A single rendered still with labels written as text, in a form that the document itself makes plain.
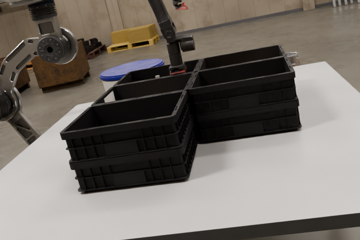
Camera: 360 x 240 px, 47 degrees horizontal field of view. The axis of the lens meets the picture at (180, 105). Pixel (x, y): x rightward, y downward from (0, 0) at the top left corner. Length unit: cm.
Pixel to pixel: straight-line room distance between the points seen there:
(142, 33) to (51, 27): 864
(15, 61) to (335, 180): 181
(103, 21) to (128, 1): 93
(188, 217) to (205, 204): 7
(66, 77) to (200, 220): 647
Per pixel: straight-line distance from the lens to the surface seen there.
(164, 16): 185
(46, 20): 225
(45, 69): 753
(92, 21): 1219
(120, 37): 1147
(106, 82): 356
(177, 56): 190
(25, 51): 242
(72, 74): 745
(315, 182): 125
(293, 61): 454
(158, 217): 121
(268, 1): 1157
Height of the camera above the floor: 131
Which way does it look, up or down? 16 degrees down
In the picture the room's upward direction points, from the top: 12 degrees counter-clockwise
